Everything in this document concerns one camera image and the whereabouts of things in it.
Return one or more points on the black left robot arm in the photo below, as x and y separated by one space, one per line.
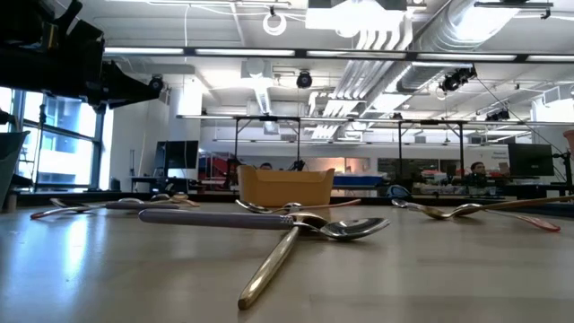
22 67

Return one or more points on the yellow plastic bin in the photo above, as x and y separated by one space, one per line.
284 186

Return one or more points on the blue white round object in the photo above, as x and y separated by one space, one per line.
398 192

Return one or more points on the person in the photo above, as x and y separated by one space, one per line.
266 166
477 170

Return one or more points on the pink plastic bin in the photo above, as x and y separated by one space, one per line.
570 141

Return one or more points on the black ceiling camera cluster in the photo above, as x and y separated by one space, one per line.
457 79

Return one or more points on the small grey post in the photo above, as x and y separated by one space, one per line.
11 202

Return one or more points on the black tripod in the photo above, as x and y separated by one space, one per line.
41 134

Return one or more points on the black workstation frame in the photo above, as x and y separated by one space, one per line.
461 148
236 143

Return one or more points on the black background robot arm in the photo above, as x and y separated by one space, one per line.
297 166

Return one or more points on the blue box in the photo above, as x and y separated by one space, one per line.
365 180

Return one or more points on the black table edge rail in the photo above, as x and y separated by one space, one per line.
215 196

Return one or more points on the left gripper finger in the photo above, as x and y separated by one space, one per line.
127 98
130 83

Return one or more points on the black monitor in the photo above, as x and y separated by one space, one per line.
177 154
531 159

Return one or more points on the window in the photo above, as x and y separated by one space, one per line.
58 143

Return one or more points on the red machine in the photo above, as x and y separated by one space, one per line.
215 166

